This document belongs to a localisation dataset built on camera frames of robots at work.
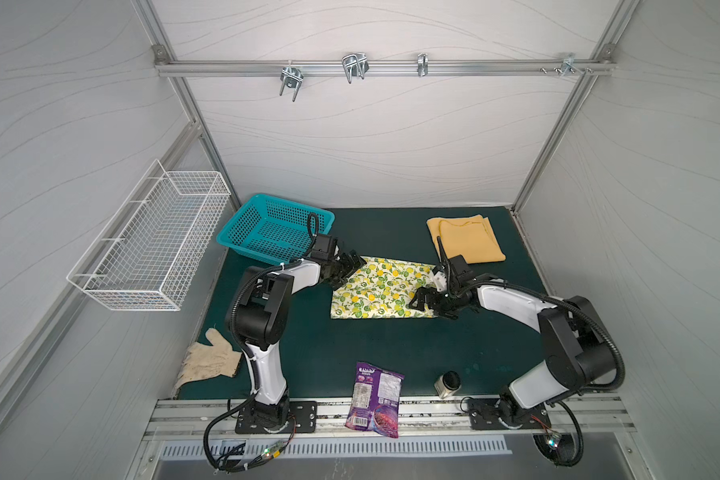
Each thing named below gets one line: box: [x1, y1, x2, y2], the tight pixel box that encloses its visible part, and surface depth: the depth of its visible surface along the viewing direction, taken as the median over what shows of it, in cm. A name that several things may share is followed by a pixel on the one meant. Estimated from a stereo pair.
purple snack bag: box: [344, 362, 405, 439], surface depth 76 cm
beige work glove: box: [175, 328, 242, 388], surface depth 84 cm
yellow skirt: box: [426, 214, 507, 264], surface depth 114 cm
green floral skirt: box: [330, 257, 436, 319], surface depth 97 cm
